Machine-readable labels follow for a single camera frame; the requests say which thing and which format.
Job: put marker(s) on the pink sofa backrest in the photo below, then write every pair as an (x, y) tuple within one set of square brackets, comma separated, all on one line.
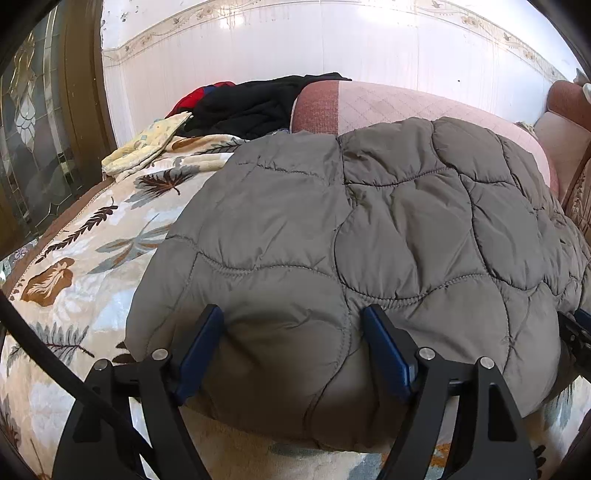
[(392, 104)]

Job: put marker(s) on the grey quilted jacket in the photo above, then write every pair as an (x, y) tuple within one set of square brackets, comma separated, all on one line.
[(369, 221)]

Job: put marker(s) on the blue garment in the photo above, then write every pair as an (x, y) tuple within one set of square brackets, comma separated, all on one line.
[(217, 87)]

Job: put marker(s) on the red garment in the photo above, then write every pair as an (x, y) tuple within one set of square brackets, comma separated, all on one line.
[(187, 102)]

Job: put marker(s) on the pink armchair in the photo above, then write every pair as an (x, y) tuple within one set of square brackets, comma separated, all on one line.
[(561, 134)]

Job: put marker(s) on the brown stained glass door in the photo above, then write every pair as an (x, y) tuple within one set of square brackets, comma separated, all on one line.
[(41, 138)]

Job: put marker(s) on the leaf print blanket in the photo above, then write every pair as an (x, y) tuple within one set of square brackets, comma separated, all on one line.
[(83, 258)]

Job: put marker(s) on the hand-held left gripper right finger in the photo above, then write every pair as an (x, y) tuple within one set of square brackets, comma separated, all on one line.
[(388, 350)]

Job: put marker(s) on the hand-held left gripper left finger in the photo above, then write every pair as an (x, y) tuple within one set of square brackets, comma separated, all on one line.
[(203, 350)]

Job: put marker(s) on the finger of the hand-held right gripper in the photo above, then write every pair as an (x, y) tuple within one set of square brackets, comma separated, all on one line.
[(577, 330)]

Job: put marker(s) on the black garment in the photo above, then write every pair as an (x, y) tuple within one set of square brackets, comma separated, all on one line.
[(249, 110)]

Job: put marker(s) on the yellow printed cloth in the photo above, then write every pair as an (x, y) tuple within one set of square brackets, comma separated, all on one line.
[(143, 147)]

